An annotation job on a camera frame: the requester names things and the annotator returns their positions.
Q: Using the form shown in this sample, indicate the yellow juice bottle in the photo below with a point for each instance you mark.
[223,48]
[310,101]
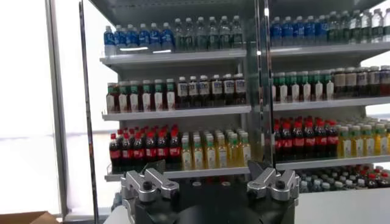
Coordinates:
[368,143]
[388,141]
[221,154]
[356,144]
[344,144]
[186,156]
[245,151]
[210,155]
[380,142]
[233,153]
[198,156]

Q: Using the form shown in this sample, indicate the white cap dark bottle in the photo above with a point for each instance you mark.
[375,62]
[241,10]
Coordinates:
[361,183]
[325,186]
[338,185]

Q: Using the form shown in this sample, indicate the blue water bottle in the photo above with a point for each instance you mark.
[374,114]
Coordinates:
[119,38]
[310,30]
[298,30]
[287,30]
[167,36]
[109,39]
[276,32]
[131,36]
[321,29]
[143,36]
[154,36]

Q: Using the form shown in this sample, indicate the red cap cola bottle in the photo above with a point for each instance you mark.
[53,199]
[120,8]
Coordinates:
[126,153]
[309,142]
[138,153]
[287,143]
[150,152]
[276,143]
[298,142]
[332,140]
[385,178]
[114,153]
[174,150]
[162,151]
[372,180]
[320,141]

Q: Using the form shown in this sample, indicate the clear water bottle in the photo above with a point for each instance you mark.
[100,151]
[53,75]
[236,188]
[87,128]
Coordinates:
[237,32]
[212,33]
[303,186]
[344,26]
[179,35]
[189,35]
[377,25]
[333,27]
[366,25]
[200,33]
[317,184]
[225,32]
[355,25]

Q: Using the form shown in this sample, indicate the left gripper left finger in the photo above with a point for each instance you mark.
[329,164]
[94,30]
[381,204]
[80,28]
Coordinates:
[146,185]

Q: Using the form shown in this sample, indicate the dark grey window pillar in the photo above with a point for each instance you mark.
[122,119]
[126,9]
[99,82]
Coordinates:
[58,106]

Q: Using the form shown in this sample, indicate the blue label dark bottle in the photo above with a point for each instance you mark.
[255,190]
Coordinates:
[240,88]
[362,81]
[182,91]
[193,90]
[228,89]
[204,90]
[384,79]
[373,80]
[217,89]

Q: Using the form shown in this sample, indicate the brown cardboard box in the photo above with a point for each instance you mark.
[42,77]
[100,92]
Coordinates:
[27,218]

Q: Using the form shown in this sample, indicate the thin black upright pole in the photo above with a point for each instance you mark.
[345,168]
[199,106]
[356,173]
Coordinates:
[88,106]

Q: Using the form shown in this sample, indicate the beige label dark bottle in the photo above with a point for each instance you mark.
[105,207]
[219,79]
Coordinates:
[339,82]
[351,81]

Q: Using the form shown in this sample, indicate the grey metal bottle shelf unit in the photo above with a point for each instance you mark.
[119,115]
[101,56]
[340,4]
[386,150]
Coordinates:
[176,114]
[329,103]

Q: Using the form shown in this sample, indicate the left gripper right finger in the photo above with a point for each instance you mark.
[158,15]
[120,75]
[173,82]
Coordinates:
[274,185]

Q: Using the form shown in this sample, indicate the green cap tea bottle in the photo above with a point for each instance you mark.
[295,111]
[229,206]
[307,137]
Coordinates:
[134,100]
[306,90]
[122,100]
[295,90]
[111,100]
[147,100]
[274,91]
[329,89]
[282,91]
[318,89]
[170,99]
[158,99]

